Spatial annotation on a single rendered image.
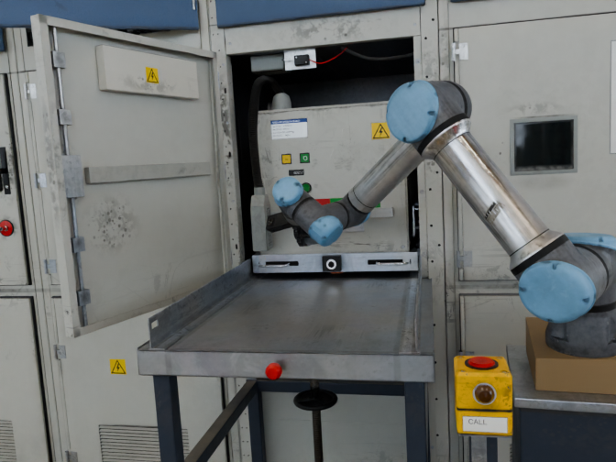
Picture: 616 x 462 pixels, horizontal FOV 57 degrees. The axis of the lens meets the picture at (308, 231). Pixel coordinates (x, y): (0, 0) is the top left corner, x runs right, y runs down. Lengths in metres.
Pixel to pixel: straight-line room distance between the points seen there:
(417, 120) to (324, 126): 0.74
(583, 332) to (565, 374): 0.09
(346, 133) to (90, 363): 1.20
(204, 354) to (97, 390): 1.04
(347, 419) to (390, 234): 0.62
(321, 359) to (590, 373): 0.52
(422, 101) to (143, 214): 0.86
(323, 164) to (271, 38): 0.42
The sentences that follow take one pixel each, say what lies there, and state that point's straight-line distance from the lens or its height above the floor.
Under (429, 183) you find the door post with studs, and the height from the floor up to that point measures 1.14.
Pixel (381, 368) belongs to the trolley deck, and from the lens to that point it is 1.14.
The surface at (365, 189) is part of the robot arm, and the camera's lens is 1.39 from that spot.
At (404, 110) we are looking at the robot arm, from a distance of 1.13.
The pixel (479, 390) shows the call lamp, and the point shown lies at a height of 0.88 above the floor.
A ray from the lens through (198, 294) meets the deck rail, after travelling 1.49.
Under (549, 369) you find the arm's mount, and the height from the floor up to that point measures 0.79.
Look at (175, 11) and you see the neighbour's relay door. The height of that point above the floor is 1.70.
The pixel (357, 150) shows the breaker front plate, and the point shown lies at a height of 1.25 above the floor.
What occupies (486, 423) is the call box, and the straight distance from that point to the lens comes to 0.93.
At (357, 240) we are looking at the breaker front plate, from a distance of 1.82.
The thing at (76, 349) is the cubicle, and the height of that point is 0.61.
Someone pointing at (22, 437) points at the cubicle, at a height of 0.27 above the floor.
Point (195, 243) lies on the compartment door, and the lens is 1.78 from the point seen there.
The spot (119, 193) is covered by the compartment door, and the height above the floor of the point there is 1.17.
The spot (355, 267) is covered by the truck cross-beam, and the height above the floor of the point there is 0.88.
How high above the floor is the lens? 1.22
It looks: 7 degrees down
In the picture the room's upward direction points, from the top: 3 degrees counter-clockwise
